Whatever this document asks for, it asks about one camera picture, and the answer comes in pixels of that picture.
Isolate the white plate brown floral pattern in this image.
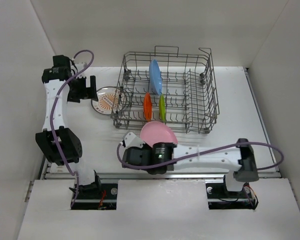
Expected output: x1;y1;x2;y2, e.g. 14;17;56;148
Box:
90;86;129;116

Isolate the small green plate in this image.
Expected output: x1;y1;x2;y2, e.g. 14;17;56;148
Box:
159;94;166;122

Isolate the small orange plate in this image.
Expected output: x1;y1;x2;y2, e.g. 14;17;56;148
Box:
143;92;152;122

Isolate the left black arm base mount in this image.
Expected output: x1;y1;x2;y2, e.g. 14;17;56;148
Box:
70;183;118;211

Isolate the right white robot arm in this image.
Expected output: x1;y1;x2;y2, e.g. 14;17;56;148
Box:
117;138;259;197

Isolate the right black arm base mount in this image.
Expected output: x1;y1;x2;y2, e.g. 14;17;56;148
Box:
205;182;259;210

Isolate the grey wire dish rack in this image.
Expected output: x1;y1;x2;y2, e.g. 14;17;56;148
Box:
110;45;220;134

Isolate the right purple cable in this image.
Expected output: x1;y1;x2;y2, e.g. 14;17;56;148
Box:
116;141;285;210

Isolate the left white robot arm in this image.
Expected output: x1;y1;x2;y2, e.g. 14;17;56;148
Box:
35;64;98;184

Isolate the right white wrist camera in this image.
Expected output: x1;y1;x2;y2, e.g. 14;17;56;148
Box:
121;132;145;148

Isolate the blue plate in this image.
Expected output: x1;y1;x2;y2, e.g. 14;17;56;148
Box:
149;59;162;96

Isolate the pink plate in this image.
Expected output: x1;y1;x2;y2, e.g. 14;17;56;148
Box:
140;121;178;147

